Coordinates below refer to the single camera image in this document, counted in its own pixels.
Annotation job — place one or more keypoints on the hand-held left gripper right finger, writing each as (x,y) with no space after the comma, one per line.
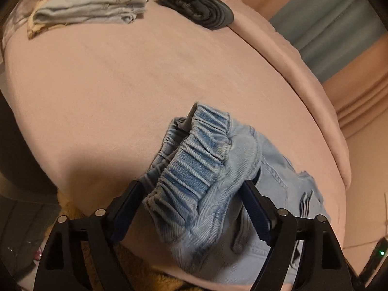
(256,215)

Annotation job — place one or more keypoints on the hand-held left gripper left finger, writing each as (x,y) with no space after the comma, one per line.
(125,215)

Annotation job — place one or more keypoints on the light blue denim pants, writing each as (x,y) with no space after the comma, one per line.
(197,169)

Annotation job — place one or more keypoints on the bed with pink sheet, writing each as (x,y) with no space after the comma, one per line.
(121,97)

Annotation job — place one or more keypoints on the black power strip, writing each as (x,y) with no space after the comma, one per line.
(374,260)

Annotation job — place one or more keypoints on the pink duvet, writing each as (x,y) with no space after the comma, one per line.
(272,51)

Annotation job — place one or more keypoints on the teal curtain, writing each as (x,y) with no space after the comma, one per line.
(333,30)

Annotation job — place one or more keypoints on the cream floral cloth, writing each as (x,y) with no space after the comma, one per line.
(35,29)

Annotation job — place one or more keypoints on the dark grey folded garment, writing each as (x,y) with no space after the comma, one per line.
(206,9)

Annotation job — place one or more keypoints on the folded light blue garment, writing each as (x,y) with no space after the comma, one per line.
(91,3)

